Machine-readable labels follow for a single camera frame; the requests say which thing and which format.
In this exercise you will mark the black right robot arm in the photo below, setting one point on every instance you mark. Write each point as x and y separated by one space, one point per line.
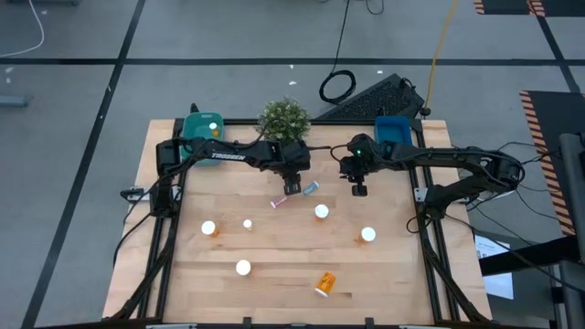
457 157

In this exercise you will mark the teal plastic bin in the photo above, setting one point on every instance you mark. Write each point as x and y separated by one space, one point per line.
201 128

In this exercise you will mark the black metal beam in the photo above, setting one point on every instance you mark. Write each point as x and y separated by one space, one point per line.
525 260

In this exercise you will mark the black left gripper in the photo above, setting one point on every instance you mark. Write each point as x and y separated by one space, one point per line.
294 157

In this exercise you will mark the gray floor bracket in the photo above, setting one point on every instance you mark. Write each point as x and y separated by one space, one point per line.
11 101

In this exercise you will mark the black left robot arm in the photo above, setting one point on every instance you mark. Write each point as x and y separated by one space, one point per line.
228 156

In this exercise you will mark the black aluminium table frame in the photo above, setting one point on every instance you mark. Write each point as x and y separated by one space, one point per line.
237 122

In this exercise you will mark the black and white power adapter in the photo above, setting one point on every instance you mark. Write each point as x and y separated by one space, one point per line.
135 194

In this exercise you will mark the orange pill bottle white cap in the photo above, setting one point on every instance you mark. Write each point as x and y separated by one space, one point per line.
326 282
208 227
368 234
322 210
243 267

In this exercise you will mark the purple pill bottle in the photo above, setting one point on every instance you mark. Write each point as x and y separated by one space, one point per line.
279 201

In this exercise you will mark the artificial plant in black pot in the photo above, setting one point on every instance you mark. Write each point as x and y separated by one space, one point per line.
283 119

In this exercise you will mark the black mat with orange stripes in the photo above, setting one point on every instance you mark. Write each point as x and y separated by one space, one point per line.
562 114
512 7

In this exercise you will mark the blue plastic bin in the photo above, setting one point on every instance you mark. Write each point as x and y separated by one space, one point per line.
393 130

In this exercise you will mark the yellow-green pill bottle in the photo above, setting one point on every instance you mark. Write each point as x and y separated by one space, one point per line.
213 126

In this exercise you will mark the gray metal post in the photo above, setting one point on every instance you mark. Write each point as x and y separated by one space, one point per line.
571 183

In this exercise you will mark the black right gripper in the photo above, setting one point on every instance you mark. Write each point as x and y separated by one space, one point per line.
358 160

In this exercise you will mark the white paper sheet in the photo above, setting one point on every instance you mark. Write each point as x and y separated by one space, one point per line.
500 285

